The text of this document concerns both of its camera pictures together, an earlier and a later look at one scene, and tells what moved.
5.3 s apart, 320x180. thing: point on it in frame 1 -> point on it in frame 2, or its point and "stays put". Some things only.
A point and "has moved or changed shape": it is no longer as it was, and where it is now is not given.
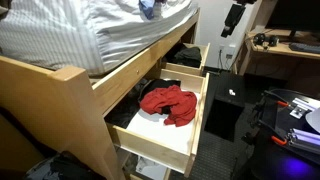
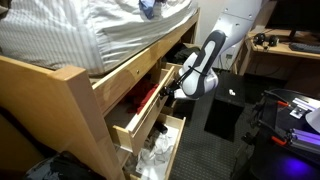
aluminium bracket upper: x=308 y=104 stays put
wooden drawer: x=160 y=120 has moved or changed shape
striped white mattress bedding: x=90 y=35 stays put
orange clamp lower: x=278 y=140 stays put
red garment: x=180 y=104 -> x=143 y=97
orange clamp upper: x=283 y=103 stays put
